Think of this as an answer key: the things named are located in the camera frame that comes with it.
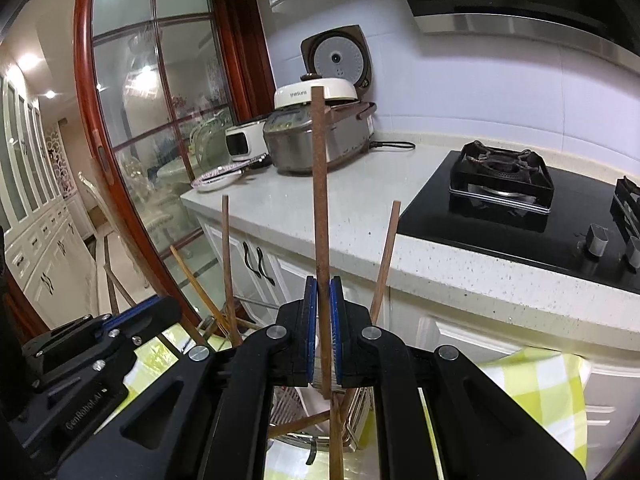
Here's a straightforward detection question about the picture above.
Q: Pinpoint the white plate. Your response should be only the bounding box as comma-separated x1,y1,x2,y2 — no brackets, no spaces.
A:
192,162,251,194

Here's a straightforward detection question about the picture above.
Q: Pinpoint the red framed glass sliding door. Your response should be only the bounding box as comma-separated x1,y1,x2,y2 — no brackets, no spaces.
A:
72,0,276,342

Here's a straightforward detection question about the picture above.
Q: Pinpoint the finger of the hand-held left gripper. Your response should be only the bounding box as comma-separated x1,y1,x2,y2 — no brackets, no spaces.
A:
99,296,182,348
22,316,138,393

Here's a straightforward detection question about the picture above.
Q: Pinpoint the black glass gas cooktop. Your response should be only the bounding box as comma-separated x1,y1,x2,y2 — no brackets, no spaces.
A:
397,147,640,296

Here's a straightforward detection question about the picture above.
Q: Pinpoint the large white rice spoon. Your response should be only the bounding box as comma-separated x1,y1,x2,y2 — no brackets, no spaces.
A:
299,385,332,433

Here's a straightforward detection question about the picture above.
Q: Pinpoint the white ornate dining chair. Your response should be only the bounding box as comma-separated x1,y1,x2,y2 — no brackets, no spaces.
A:
77,170,121,246

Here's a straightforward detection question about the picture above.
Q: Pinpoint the white round lid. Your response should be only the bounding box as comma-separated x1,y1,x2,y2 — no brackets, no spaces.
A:
273,76,360,111

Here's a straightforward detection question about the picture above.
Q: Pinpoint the white display cabinet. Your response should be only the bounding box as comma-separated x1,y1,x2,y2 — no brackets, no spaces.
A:
0,72,101,312

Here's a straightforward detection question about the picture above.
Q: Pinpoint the grey stove knob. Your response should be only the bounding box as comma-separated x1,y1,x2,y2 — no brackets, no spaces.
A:
621,236,640,275
584,224,609,257

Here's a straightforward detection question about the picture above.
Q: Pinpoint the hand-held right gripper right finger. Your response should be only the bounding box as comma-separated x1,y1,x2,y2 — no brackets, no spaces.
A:
330,276,587,480

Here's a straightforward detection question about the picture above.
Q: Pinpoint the brown wooden chopstick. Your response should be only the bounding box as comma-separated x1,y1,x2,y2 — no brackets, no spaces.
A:
370,201,403,324
101,263,122,314
269,407,332,436
169,245,237,347
106,266,139,307
311,86,346,480
221,196,239,346

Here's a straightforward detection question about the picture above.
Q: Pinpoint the metal wire utensil rack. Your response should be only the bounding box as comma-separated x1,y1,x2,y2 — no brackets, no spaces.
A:
197,296,379,466

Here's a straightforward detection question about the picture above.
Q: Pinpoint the small white box appliance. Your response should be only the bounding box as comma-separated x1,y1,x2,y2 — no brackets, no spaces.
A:
224,120,271,162

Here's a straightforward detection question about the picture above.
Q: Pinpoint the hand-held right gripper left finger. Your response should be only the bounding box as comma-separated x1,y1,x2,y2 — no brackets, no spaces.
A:
55,276,318,480

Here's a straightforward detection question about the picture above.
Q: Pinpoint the black burner grate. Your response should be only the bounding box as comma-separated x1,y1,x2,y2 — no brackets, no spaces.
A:
610,176,640,241
448,140,555,216

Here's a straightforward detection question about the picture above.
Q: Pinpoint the green checkered tablecloth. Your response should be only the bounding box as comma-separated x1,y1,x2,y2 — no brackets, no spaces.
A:
120,320,594,480

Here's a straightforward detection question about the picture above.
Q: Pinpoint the black power cable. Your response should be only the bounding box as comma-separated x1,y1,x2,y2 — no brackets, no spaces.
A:
369,139,417,152

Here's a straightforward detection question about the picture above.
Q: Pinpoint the silver rice cooker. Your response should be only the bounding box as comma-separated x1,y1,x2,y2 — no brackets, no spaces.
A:
262,25,377,176

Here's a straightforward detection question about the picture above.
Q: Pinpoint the white kitchen base cabinet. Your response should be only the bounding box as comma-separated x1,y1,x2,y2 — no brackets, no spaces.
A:
180,132,640,463

